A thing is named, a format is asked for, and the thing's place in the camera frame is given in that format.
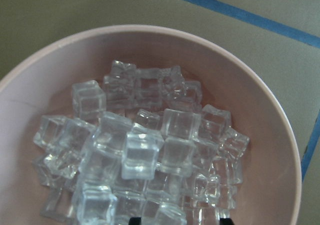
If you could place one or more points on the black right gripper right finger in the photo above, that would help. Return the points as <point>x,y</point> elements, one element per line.
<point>225,221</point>

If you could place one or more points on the pink bowl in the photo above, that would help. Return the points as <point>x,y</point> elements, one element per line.
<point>41,84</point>

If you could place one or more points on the pile of clear ice cubes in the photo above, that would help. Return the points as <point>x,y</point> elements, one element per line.
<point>140,144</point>

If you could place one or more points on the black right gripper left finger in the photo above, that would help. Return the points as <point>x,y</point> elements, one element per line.
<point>135,221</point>

